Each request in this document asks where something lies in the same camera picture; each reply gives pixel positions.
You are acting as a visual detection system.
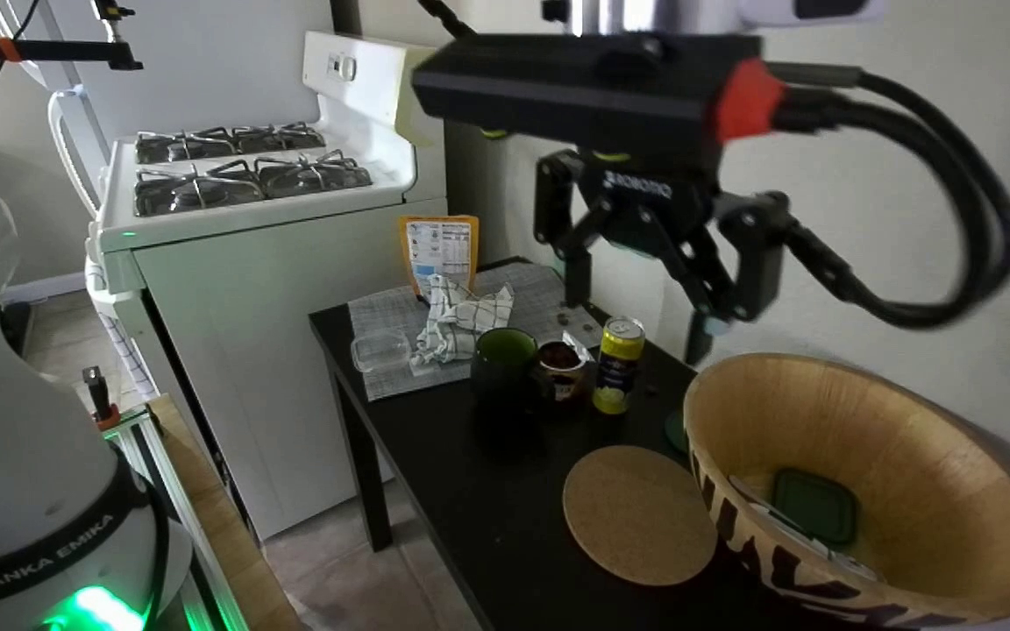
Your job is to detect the grey woven placemat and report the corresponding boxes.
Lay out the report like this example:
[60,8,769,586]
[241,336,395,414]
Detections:
[344,254,604,402]

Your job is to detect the aluminium frame rail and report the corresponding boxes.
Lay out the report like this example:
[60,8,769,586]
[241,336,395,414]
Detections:
[99,406,256,631]

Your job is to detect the white checkered cloth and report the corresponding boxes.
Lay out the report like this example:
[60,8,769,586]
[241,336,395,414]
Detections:
[409,278,520,369]

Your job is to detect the thick black cable bundle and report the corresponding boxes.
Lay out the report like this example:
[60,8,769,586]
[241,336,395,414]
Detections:
[760,63,1010,330]

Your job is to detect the orange white paper package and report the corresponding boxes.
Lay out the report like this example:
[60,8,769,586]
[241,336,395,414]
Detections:
[395,209,483,301]

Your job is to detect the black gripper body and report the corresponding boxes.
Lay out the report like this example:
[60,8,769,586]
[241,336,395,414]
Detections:
[577,147,728,254]

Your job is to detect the brown cup white rim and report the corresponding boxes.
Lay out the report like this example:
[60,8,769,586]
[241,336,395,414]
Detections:
[534,334,597,406]

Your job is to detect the green square lid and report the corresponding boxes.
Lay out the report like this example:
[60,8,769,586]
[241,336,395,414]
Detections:
[769,467,864,550]

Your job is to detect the black red clamp knob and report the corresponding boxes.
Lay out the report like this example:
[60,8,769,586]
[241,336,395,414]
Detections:
[81,365,122,431]

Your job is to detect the wooden robot mount table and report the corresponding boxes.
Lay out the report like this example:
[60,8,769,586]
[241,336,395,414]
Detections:
[148,391,306,631]

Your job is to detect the wooden bowl zebra pattern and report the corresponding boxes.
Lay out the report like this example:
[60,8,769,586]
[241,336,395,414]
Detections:
[679,349,1010,622]

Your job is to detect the white gas stove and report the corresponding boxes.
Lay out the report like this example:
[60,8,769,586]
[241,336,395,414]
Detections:
[44,29,451,544]

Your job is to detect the clear plastic container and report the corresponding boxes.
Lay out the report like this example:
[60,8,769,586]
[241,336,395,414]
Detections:
[346,324,413,377]

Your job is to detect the yellow drink can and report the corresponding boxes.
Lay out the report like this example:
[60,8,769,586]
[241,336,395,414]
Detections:
[588,312,650,420]

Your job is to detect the dark green mug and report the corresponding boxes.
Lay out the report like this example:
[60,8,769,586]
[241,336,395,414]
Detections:
[465,324,553,414]

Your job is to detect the black stand bar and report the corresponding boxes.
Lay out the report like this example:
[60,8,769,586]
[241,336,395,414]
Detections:
[0,0,148,72]

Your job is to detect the black side table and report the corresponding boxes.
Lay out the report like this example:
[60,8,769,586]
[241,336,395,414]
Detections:
[307,299,836,631]

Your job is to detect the round cork coaster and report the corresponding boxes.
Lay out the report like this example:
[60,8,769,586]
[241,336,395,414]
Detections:
[558,441,720,587]

